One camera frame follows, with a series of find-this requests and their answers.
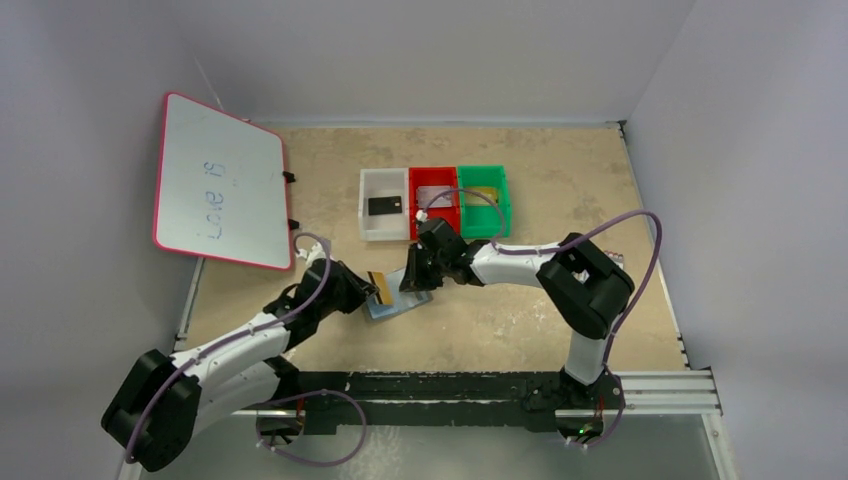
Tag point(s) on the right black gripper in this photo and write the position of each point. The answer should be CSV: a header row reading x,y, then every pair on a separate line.
x,y
419,266

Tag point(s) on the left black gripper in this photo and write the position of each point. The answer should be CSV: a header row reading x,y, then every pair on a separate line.
x,y
357,289

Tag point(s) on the gold card black stripe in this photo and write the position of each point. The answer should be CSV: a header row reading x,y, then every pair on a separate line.
x,y
383,295

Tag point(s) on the grey leather card holder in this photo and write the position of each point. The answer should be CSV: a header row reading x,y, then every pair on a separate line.
x,y
403,302

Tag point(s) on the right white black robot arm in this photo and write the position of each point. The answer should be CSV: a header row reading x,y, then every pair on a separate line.
x,y
589,290

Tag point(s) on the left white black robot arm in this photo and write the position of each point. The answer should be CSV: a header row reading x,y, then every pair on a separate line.
x,y
166,399

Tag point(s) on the black credit card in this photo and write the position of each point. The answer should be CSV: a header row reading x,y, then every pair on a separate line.
x,y
389,205

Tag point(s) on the silver pink credit card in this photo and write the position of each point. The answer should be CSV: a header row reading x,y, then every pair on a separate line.
x,y
436,196

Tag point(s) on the gold credit card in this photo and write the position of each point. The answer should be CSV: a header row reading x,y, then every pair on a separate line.
x,y
489,192

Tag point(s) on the green plastic bin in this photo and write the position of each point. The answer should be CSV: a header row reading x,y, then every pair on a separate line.
x,y
479,220

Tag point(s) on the red plastic bin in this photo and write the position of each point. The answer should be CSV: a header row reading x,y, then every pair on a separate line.
x,y
423,184

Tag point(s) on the white plastic bin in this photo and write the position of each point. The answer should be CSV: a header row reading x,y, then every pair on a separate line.
x,y
382,182

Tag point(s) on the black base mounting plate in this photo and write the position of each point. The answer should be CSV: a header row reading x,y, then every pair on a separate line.
x,y
326,410

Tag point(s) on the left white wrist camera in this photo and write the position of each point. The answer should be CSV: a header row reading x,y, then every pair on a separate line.
x,y
315,252

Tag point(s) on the white board with pink frame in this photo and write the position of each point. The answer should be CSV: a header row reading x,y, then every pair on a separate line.
x,y
221,190

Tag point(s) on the aluminium frame rail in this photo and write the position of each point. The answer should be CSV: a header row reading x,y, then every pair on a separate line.
x,y
685,392

